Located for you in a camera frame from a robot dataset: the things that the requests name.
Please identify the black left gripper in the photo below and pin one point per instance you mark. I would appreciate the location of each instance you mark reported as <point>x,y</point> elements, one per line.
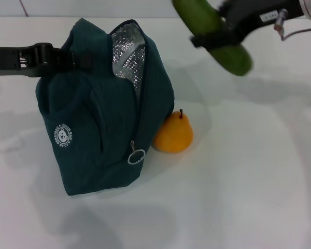
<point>15,61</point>

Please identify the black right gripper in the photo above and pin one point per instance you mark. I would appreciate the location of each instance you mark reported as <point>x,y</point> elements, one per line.
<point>254,13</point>

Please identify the green cucumber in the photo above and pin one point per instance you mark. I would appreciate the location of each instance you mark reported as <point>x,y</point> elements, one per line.
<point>204,18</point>

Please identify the teal insulated lunch bag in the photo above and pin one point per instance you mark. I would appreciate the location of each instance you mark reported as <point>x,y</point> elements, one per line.
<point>106,116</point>

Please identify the yellow orange pear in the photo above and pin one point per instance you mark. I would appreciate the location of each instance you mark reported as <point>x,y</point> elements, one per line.
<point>175,135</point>

